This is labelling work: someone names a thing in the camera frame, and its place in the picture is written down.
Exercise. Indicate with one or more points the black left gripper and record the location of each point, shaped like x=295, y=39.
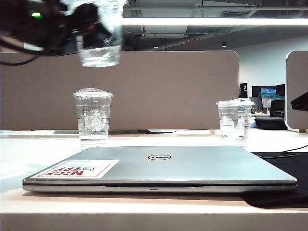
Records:
x=81, y=19

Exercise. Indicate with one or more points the short clear plastic cup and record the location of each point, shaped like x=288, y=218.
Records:
x=106, y=56

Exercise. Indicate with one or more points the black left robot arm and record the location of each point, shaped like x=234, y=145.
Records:
x=29, y=26

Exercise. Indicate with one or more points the tall clear Starbucks cup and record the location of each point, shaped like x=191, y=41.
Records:
x=93, y=120

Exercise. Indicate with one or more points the silver Dell laptop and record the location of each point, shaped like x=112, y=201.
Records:
x=168, y=170

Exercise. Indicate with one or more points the clear cup with label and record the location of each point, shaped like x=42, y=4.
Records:
x=232, y=122

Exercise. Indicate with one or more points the wide brown desk divider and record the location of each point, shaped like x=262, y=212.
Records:
x=156, y=91

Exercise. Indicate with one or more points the long ceiling light strip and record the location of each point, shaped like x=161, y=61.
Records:
x=211, y=21

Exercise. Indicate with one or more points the black sign with number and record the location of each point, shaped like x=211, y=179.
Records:
x=243, y=90

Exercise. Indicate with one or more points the monitor with beach picture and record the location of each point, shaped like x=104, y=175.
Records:
x=268, y=96

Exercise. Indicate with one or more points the black office chair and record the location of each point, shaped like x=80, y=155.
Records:
x=277, y=108

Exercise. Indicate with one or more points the black round cushion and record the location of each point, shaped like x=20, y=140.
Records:
x=270, y=123

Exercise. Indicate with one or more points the brown divider with white edge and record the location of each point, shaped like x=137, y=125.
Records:
x=296, y=79

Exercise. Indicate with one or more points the black mouse pad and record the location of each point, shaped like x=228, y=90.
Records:
x=284, y=192

